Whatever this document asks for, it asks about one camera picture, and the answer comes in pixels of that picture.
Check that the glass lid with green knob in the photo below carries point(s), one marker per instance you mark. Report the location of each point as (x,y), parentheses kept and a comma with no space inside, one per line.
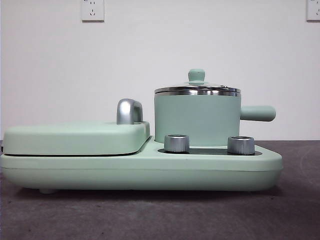
(196,76)

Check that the green griddle cover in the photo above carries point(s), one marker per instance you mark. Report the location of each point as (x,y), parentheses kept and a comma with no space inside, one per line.
(75,138)

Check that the white wall socket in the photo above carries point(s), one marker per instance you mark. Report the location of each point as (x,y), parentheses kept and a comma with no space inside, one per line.
(313,10)
(92,11)

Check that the green breakfast machine base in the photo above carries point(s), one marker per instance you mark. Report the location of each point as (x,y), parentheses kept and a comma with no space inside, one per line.
(75,172)

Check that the silver control knob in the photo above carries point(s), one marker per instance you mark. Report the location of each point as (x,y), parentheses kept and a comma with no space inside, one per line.
(176,143)
(240,145)

